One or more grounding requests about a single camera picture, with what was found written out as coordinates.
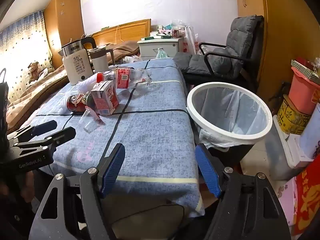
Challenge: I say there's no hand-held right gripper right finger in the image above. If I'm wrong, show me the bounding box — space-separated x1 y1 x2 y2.
194 143 292 240

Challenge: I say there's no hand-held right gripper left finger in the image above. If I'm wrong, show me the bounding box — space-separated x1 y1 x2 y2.
29 143 126 240

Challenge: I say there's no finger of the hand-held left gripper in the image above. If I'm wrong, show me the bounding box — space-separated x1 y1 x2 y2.
14 127 77 151
7 120 58 142

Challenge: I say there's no clear plastic cup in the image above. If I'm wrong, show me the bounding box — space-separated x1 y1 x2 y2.
77 106 100 133

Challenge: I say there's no red cartoon drink can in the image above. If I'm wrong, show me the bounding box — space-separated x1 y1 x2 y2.
66 93 94 113

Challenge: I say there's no clear plastic wrap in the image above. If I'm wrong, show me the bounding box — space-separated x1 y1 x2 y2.
75 76 100 92

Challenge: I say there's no red drink carton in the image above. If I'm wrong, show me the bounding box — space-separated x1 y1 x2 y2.
90 80 120 116

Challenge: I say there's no white mesh waste bin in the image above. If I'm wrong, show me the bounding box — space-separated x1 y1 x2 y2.
186 82 273 152

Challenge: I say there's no clear red-label plastic bottle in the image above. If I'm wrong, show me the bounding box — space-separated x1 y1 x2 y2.
96 67 153 90

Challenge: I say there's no person's left forearm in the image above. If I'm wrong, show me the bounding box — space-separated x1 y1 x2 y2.
0 171 38 240

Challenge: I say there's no brown blanket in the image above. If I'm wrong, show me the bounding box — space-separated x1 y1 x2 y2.
6 40 140 133

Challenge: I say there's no brown stuffed toy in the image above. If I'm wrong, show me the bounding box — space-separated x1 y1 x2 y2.
27 61 54 83

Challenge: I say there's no white electric kettle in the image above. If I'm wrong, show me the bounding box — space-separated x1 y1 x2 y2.
58 36 97 86

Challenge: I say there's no clear storage box white lid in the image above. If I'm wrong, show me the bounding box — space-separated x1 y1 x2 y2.
265 115 316 180

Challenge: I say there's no white mug with brown lid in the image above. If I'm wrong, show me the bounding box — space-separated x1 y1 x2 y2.
89 47 115 72

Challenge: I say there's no pink floral sheet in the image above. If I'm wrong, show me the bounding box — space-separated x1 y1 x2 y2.
275 177 298 228

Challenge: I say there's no blue white dotted curtain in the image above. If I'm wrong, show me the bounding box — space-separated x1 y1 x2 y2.
0 10 54 97

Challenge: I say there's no yellow patterned box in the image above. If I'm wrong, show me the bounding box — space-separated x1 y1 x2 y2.
276 94 312 135

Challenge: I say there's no white crumpled cloth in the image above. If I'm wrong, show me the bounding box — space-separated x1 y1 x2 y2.
122 54 143 63

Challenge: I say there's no wooden wardrobe with star decals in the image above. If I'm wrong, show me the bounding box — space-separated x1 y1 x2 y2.
44 0 85 69

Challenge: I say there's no red gold banner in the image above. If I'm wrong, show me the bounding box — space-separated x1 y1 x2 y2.
292 155 320 236

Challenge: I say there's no black red walking stick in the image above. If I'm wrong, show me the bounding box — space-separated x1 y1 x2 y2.
269 81 289 102

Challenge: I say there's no lavender cylindrical container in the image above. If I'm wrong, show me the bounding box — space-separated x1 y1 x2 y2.
299 104 320 159

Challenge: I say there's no pink plastic bucket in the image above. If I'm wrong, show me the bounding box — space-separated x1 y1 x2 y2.
289 66 320 115

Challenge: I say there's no wooden headboard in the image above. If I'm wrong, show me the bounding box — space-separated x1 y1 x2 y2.
91 19 152 46

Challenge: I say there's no white nightstand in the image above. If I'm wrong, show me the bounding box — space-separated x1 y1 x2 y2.
137 37 181 61

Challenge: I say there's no white red shopping bag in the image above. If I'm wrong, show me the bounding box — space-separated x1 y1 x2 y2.
184 26 201 55

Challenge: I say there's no grey quilted chair cushion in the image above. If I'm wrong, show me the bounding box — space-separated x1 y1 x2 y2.
172 15 263 75

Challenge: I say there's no striped gift box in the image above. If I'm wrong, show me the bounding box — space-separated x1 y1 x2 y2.
290 58 320 78

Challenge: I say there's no clear plastic bag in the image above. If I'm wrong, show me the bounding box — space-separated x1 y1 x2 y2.
170 19 192 31

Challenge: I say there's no tall wooden wardrobe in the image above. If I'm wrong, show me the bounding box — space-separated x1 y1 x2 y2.
234 0 320 98

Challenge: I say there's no black cable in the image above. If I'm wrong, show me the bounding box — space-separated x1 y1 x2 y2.
117 199 186 232

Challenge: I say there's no white cable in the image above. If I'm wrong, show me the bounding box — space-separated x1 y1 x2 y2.
115 25 125 42

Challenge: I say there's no black frame armchair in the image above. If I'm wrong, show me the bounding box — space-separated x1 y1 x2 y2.
180 15 265 92

